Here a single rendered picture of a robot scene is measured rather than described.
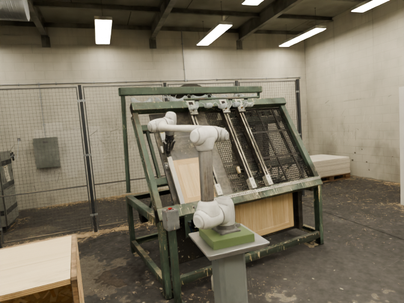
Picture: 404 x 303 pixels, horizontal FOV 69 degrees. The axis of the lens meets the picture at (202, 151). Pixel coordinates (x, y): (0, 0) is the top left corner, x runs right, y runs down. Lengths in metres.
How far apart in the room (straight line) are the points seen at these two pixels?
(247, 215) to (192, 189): 0.88
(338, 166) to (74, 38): 7.24
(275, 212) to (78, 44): 6.15
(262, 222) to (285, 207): 0.40
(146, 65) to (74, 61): 1.74
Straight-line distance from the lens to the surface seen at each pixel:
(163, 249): 2.99
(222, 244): 2.28
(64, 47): 8.12
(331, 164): 8.10
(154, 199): 2.91
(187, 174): 3.16
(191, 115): 3.49
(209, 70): 8.53
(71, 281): 1.01
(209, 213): 2.17
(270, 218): 3.89
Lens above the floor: 1.67
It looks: 5 degrees down
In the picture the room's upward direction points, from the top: 4 degrees counter-clockwise
